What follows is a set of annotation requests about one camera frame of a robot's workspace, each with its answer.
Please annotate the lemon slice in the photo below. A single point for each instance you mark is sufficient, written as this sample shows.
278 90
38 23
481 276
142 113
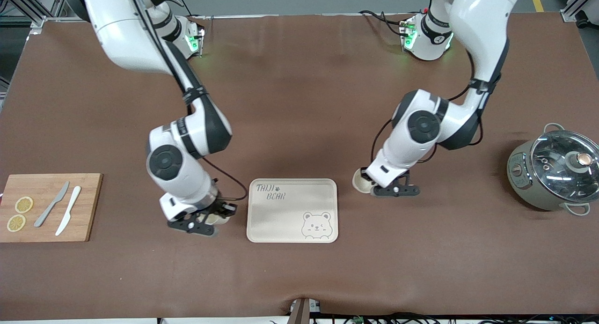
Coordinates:
24 204
16 223

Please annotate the grey table edge bracket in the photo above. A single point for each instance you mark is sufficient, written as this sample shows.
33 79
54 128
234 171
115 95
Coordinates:
303 311

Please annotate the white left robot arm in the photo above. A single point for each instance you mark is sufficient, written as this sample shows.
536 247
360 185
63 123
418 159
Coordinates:
423 127

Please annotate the bamboo cutting board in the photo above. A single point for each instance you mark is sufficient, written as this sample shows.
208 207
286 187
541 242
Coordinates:
47 221

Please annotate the white plastic knife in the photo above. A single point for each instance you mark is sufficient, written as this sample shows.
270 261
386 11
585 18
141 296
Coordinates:
68 210

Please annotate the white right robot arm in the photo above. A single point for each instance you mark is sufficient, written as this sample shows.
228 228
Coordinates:
187 136

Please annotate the white IKEA cup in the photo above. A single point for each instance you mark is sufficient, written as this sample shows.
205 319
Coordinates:
360 181
219 219

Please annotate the glass pot lid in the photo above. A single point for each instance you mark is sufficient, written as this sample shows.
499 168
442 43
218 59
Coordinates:
561 165

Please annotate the grey plastic knife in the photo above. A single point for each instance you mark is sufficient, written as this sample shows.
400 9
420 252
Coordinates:
51 204

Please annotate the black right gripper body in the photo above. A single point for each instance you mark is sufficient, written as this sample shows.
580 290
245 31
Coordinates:
220 208

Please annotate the cream bear print tray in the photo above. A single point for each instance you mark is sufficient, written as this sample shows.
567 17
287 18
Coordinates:
292 210

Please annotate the aluminium frame profile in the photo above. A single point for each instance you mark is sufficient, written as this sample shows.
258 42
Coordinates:
578 5
28 5

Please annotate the grey green cooking pot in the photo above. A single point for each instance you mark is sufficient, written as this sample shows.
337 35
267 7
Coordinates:
526 183

